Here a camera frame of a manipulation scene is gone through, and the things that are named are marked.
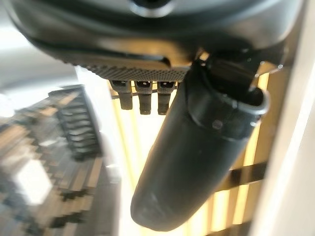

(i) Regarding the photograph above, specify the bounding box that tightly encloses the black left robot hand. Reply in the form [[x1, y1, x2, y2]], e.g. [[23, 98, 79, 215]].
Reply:
[[4, 0, 303, 232]]

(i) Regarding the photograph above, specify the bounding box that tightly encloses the wooden slatted dish rack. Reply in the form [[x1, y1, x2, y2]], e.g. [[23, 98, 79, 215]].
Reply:
[[108, 71, 271, 236]]

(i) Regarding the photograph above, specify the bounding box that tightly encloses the black ribbed rack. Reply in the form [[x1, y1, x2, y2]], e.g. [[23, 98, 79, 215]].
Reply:
[[48, 83, 104, 162]]

